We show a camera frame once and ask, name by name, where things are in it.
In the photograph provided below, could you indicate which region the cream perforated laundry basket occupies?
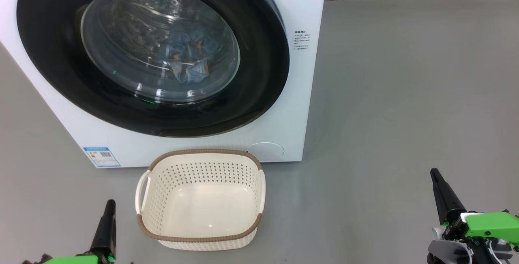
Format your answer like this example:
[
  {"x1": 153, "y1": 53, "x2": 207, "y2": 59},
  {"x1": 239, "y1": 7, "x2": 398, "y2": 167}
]
[{"x1": 135, "y1": 148, "x2": 266, "y2": 251}]

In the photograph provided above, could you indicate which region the stainless steel washer drum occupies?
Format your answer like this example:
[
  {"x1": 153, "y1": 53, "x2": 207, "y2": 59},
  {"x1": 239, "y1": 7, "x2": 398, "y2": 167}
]
[{"x1": 81, "y1": 0, "x2": 240, "y2": 94}]

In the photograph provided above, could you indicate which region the blue energy label sticker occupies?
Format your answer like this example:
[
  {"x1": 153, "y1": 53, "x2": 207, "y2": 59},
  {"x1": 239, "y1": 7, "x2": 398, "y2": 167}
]
[{"x1": 83, "y1": 147, "x2": 121, "y2": 168}]

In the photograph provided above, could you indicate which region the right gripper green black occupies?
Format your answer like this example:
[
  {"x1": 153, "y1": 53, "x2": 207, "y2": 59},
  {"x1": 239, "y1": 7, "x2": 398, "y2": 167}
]
[{"x1": 430, "y1": 168, "x2": 519, "y2": 264}]

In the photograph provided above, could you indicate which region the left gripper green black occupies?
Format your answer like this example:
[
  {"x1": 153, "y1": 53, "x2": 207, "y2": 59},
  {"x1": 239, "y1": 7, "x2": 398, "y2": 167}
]
[{"x1": 21, "y1": 199, "x2": 117, "y2": 264}]

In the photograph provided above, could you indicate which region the black round glass washer door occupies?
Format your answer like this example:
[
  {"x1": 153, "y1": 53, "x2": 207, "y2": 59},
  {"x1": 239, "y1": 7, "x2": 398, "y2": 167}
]
[{"x1": 16, "y1": 0, "x2": 290, "y2": 138}]

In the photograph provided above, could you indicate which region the small printed warning text label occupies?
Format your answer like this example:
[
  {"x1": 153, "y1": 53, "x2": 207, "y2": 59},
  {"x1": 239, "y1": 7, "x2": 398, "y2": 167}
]
[{"x1": 294, "y1": 30, "x2": 312, "y2": 51}]

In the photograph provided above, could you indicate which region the white front-load washing machine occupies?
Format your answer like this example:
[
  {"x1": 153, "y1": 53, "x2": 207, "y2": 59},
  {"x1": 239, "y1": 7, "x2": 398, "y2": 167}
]
[{"x1": 0, "y1": 0, "x2": 328, "y2": 169}]

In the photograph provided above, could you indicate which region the round white filter cover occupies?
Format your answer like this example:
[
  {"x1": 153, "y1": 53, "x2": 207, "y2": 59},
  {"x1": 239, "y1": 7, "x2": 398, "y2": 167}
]
[{"x1": 244, "y1": 142, "x2": 285, "y2": 162}]

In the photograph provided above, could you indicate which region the blue cartoon print garment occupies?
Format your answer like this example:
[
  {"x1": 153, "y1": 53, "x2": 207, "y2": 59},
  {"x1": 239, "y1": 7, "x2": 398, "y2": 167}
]
[{"x1": 164, "y1": 23, "x2": 221, "y2": 66}]

